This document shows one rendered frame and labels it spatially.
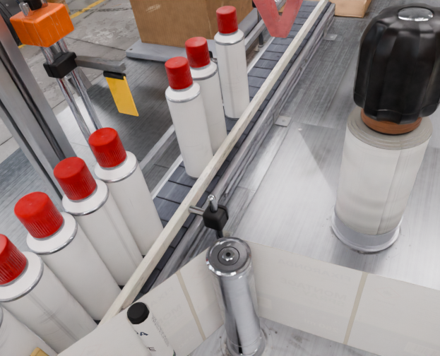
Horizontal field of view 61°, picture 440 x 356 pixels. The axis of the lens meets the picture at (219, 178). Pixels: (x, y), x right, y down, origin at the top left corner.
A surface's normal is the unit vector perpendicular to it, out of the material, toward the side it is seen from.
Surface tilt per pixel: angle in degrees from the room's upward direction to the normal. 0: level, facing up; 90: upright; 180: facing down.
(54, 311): 90
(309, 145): 0
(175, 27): 90
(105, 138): 2
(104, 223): 90
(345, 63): 0
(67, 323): 90
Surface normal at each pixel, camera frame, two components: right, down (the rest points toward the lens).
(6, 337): 0.98, 0.00
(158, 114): -0.13, -0.69
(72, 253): 0.79, 0.36
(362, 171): -0.71, 0.57
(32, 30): -0.44, 0.68
